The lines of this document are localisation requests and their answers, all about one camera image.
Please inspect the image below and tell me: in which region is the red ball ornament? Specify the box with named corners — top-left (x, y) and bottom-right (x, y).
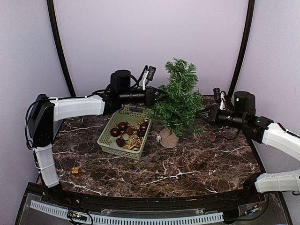
top-left (139, 122), bottom-right (148, 132)
top-left (118, 122), bottom-right (128, 131)
top-left (110, 127), bottom-right (121, 137)

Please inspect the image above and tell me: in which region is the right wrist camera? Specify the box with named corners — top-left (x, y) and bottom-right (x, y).
top-left (213, 88), bottom-right (233, 110)

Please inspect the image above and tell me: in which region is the wooden tree base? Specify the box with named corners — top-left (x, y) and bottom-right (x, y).
top-left (160, 128), bottom-right (179, 149)

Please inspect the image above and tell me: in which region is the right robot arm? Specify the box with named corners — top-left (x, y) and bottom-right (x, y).
top-left (196, 88), bottom-right (300, 203)

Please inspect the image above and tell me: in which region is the small green christmas tree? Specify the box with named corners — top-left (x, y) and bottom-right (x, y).
top-left (148, 58), bottom-right (203, 138)

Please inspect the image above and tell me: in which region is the left black frame post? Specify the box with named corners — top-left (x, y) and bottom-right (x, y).
top-left (46, 0), bottom-right (76, 97)

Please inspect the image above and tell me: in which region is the black front rail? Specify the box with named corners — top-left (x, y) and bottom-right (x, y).
top-left (25, 182), bottom-right (268, 212)

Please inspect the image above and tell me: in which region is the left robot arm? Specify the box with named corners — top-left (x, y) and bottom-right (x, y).
top-left (24, 66), bottom-right (163, 204)

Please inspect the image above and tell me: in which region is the black frame post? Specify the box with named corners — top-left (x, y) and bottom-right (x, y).
top-left (227, 0), bottom-right (255, 99)
top-left (46, 0), bottom-right (76, 97)

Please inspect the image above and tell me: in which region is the right black frame post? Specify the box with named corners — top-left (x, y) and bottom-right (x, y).
top-left (227, 0), bottom-right (255, 99)

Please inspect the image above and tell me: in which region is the gold ornaments pile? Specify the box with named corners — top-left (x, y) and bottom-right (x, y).
top-left (123, 118), bottom-right (149, 151)

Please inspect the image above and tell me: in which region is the gold gift box ornament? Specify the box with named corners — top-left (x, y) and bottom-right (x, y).
top-left (72, 167), bottom-right (83, 177)

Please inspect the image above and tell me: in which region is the white cable duct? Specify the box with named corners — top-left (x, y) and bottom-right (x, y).
top-left (29, 200), bottom-right (224, 225)

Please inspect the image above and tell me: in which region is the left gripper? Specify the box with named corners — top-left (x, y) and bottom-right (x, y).
top-left (120, 86), bottom-right (170, 106)

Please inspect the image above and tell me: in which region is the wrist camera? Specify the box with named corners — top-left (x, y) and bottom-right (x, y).
top-left (213, 88), bottom-right (233, 110)
top-left (137, 65), bottom-right (157, 90)

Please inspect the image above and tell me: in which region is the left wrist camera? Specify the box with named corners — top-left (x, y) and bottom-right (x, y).
top-left (137, 65), bottom-right (157, 90)

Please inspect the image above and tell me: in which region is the beige plastic basket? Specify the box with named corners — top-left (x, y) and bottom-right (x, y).
top-left (97, 105), bottom-right (151, 160)

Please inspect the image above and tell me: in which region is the white battery box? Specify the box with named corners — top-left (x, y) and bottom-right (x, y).
top-left (156, 135), bottom-right (162, 142)

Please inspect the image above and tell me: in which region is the brown pine cone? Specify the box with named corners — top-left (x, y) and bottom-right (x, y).
top-left (115, 137), bottom-right (126, 148)

